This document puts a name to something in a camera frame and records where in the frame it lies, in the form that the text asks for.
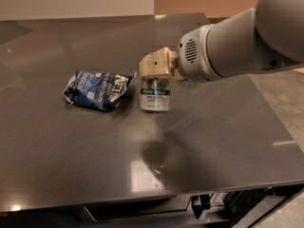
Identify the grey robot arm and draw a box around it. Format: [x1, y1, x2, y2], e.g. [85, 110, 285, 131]
[139, 0, 304, 82]

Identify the black equipment under table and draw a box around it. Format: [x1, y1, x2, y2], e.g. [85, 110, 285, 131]
[191, 187, 286, 228]

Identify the white green 7up can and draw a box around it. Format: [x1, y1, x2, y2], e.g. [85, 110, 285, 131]
[139, 77, 171, 112]

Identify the blue chip bag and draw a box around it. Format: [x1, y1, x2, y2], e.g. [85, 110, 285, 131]
[63, 71, 137, 112]

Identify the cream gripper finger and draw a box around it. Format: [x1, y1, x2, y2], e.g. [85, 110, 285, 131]
[140, 47, 171, 77]
[139, 53, 152, 67]

